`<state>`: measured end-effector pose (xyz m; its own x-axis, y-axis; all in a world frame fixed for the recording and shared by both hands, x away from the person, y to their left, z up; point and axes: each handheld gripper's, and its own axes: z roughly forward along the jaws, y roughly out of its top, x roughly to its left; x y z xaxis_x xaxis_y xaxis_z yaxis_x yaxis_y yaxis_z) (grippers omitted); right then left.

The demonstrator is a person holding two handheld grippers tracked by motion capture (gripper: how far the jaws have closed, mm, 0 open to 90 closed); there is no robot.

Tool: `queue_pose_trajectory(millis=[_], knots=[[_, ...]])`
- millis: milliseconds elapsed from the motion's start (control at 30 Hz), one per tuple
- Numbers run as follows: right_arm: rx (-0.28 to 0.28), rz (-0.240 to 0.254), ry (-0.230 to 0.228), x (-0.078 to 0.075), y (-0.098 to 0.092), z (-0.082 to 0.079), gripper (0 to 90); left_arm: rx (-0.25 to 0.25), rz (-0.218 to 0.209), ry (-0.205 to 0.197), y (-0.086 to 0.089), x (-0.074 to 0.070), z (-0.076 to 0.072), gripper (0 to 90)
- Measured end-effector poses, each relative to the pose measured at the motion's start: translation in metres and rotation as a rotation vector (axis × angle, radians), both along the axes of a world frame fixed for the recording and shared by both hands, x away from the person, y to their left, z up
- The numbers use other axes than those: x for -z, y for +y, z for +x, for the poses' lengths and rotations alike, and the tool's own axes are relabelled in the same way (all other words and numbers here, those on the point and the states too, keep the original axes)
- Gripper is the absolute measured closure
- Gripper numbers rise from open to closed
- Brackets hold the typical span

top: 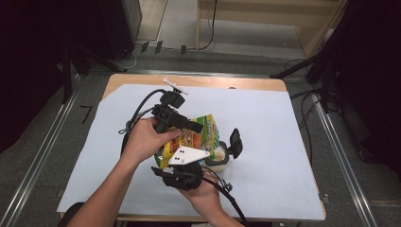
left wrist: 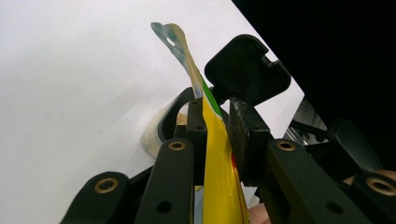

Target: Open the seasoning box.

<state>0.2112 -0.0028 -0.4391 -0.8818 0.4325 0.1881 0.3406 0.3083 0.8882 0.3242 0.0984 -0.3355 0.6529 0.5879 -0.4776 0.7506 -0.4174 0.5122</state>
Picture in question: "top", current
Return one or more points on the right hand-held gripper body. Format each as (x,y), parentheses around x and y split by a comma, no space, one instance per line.
(187,176)

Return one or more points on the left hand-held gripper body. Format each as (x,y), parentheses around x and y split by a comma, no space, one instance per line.
(165,116)

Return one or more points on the yellow green spouted pouch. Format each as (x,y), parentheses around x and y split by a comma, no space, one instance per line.
(201,138)

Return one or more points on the white jar with black lid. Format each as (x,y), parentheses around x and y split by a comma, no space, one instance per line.
(219,156)

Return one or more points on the person's right hand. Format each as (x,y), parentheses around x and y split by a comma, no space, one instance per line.
(205,198)

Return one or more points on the person's left hand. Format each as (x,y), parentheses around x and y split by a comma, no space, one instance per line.
(142,142)

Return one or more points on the white table sheet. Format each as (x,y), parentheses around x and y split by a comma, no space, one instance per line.
(283,164)

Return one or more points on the dark cabinet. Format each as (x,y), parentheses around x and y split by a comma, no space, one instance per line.
(116,28)

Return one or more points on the black stand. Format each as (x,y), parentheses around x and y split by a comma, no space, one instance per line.
(285,72)
(66,78)

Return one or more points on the black curtain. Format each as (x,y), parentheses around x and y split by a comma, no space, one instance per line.
(28,78)
(372,78)

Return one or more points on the black floor bracket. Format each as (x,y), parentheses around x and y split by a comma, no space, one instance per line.
(158,47)
(144,46)
(183,49)

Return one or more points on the metal floor rail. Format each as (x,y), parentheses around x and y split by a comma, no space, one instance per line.
(343,157)
(42,157)

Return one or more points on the wooden frame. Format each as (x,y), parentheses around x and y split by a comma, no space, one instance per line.
(268,14)

